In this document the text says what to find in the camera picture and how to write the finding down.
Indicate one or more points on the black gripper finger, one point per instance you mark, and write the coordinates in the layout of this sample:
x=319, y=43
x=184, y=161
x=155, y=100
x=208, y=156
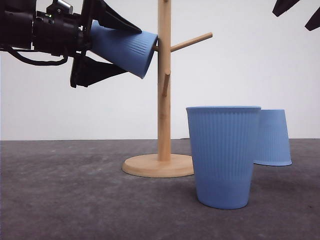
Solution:
x=87, y=71
x=282, y=6
x=314, y=22
x=106, y=16

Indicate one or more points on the wooden cup tree stand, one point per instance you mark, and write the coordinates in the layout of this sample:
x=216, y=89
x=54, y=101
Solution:
x=164, y=163

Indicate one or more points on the blue ribbed cup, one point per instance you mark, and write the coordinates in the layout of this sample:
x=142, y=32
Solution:
x=131, y=52
x=272, y=144
x=223, y=142

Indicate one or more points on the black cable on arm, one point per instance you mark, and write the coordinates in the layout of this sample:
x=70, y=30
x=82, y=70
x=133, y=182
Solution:
x=36, y=62

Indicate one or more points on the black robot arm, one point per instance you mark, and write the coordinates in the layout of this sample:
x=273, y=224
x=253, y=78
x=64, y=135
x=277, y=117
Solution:
x=16, y=27

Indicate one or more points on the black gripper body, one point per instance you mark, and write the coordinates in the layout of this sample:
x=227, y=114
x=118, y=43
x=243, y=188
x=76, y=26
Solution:
x=59, y=31

